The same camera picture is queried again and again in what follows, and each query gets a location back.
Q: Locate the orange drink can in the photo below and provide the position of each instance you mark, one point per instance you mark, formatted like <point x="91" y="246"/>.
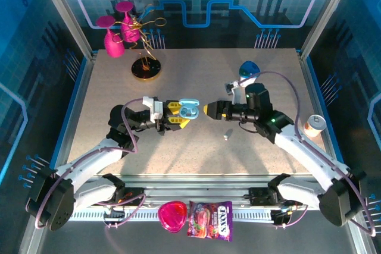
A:
<point x="314" y="126"/>

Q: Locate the aluminium frame post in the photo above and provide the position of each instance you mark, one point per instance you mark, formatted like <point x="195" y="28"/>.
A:
<point x="64" y="7"/>
<point x="329" y="7"/>

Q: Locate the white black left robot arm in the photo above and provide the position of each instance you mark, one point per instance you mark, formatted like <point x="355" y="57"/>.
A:
<point x="89" y="161"/>

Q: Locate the pink plastic bowl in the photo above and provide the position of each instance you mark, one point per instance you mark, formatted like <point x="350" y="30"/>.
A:
<point x="172" y="216"/>

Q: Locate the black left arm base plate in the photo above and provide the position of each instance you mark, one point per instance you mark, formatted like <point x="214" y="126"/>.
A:
<point x="137" y="200"/>

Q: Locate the aluminium frame rail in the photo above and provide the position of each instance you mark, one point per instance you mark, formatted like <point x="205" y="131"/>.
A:
<point x="193" y="191"/>

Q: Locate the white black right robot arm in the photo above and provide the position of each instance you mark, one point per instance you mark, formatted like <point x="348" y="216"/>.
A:
<point x="303" y="153"/>

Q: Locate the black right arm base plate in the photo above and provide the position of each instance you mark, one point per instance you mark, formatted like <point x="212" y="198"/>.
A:
<point x="257" y="197"/>

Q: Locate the purple candy bag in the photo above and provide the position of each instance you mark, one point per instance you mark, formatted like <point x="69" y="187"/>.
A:
<point x="209" y="221"/>

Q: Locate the blue earbuds charging case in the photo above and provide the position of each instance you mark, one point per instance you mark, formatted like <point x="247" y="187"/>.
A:
<point x="188" y="103"/>

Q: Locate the white cup with blue lid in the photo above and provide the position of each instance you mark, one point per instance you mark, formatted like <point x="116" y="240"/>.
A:
<point x="248" y="68"/>

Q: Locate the pink wine glass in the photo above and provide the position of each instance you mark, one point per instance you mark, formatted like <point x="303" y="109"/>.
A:
<point x="114" y="45"/>
<point x="130" y="32"/>

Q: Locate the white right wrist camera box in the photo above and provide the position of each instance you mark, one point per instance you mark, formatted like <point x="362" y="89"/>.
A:
<point x="237" y="90"/>

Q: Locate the black connector box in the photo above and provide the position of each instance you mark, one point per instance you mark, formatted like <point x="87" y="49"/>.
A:
<point x="279" y="215"/>
<point x="114" y="214"/>

